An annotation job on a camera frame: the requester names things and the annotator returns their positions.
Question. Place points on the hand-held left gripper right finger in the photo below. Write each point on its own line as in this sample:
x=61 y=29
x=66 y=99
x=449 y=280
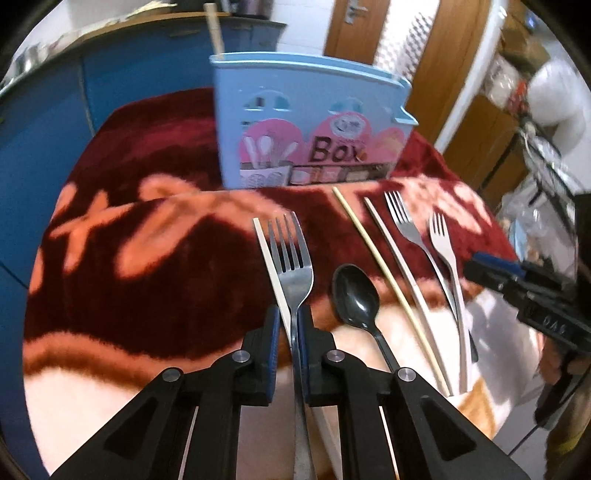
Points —
x=304 y=357

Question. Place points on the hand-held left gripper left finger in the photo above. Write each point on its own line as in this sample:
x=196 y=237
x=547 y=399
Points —
x=272 y=355

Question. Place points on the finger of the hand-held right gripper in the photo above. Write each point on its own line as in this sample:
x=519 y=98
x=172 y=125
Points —
x=496 y=267

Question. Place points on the cream plastic fork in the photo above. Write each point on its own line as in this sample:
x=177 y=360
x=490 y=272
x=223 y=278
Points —
x=444 y=244

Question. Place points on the large steel fork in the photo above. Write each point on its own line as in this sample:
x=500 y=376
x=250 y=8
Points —
x=292 y=277

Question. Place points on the black plastic spoon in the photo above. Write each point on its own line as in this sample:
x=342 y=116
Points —
x=356 y=295

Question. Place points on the slim steel fork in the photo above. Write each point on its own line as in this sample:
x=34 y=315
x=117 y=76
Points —
x=408 y=230

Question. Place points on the thin bamboo chopstick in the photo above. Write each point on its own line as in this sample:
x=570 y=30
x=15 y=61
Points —
x=369 y=244

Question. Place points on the blue plastic utensil holder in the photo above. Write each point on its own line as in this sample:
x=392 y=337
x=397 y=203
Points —
x=304 y=97

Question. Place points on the clear plastic bag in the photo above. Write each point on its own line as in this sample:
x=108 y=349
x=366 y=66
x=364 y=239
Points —
x=531 y=217

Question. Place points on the red patterned blanket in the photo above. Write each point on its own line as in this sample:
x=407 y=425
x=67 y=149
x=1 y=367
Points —
x=161 y=258

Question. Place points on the wooden shelf unit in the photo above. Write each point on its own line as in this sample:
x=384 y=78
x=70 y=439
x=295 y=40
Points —
x=496 y=120

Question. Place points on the white plastic bag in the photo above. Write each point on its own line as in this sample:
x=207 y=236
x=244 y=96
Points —
x=561 y=97

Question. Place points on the wooden door with glass panel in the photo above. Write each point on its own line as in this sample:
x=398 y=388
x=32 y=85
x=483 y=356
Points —
x=455 y=55

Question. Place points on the thick wooden chopstick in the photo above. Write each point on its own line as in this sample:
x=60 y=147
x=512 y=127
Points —
x=214 y=27

